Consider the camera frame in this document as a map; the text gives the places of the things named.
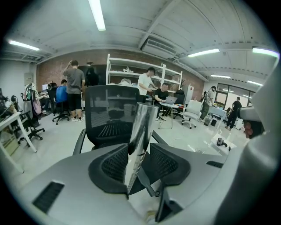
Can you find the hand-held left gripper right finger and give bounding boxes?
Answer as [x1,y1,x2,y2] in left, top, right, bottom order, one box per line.
[149,143,229,225]

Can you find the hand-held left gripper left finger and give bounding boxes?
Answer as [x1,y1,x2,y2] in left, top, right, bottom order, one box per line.
[18,143,144,225]

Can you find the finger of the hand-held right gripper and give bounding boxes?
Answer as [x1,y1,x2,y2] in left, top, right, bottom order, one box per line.
[252,59,281,132]
[212,129,281,225]

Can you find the silver metal vacuum tube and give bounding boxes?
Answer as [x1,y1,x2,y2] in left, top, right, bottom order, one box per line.
[124,102,159,196]

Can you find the white low bench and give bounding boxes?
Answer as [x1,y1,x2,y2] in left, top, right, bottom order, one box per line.
[210,135,239,156]

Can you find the black brush attachment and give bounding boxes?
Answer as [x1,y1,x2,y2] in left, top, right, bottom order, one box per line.
[216,137,229,148]

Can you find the white work table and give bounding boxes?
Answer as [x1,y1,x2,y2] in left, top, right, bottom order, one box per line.
[208,106,227,129]

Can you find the white office chair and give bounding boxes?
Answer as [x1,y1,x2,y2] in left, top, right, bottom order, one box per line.
[181,100,203,129]

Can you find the white cabinet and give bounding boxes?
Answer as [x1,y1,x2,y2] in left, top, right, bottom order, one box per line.
[182,84,195,104]

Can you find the round blue folding table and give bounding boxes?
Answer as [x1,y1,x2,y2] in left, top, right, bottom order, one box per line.
[158,101,180,130]

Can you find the silver laptop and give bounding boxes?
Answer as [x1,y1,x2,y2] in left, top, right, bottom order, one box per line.
[163,96,178,105]

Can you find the black mesh office chair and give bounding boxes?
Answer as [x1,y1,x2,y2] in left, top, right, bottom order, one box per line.
[73,84,171,156]

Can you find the pink bag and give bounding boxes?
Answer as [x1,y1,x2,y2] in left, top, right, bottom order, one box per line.
[32,94,42,115]

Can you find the white desk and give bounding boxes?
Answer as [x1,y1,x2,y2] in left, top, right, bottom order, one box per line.
[0,111,38,174]

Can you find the colourful backpack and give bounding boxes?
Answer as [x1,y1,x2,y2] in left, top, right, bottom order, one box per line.
[21,83,38,102]

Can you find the ceiling air conditioner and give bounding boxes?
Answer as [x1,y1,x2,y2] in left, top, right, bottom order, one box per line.
[141,37,179,60]

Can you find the white storage shelf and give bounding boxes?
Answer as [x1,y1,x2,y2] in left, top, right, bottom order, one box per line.
[106,54,183,104]

